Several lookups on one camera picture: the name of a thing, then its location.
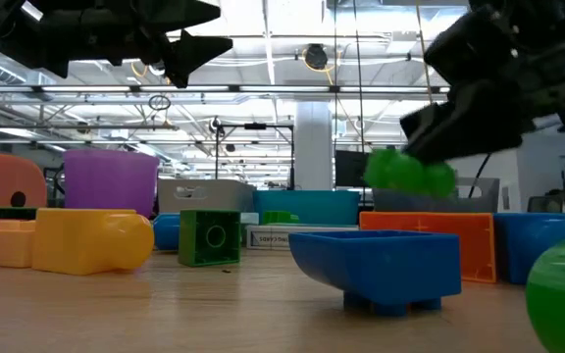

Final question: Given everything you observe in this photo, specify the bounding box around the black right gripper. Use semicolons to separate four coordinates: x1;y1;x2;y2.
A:
399;38;565;166

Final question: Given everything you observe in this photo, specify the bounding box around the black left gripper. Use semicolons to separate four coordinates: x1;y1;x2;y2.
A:
0;0;234;89

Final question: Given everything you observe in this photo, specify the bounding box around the green bumpy toy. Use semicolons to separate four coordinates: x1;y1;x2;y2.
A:
362;148;458;198

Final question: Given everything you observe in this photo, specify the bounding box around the dark gray storage bin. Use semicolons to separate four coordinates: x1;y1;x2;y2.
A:
371;176;501;214

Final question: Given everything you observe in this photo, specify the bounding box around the orange brick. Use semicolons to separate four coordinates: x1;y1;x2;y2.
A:
359;211;498;285

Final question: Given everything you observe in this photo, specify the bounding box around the blue rounded brick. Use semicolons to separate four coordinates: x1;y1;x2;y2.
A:
493;212;565;286
152;212;181;252

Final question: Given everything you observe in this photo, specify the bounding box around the purple plastic bucket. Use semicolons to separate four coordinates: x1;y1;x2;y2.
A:
63;149;161;219

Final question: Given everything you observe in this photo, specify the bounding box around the light gray storage bin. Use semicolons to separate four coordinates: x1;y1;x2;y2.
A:
157;178;257;215

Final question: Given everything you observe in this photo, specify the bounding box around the white playing card box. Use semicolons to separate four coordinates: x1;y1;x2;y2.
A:
244;224;361;251

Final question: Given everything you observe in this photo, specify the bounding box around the green square brick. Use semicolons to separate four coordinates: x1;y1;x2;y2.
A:
178;209;242;269

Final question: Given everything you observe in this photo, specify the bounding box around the large yellow rounded brick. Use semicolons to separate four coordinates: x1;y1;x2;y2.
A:
30;208;156;277

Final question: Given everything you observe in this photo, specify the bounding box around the gray office chair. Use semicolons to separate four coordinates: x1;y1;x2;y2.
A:
526;194;564;215

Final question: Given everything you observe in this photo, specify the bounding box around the black computer monitor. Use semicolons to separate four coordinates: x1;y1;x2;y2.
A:
334;149;370;189

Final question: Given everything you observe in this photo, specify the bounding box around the white building column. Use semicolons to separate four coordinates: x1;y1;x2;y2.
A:
293;101;335;192

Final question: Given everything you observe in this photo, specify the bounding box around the blue scoop-shaped brick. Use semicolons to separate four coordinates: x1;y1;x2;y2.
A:
287;230;463;318

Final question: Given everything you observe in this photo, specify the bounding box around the teal storage bin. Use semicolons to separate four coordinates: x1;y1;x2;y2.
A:
253;189;361;227

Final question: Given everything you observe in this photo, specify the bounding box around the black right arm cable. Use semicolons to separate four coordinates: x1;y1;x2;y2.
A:
467;153;491;199

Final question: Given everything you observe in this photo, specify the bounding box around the black hanging wire loop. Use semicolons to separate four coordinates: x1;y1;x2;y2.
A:
147;94;173;113

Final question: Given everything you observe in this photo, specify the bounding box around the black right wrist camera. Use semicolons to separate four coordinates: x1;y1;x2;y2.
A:
423;3;522;85

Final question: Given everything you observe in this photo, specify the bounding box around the black ceiling cable reel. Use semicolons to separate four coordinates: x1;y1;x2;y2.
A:
207;116;226;137
303;43;330;72

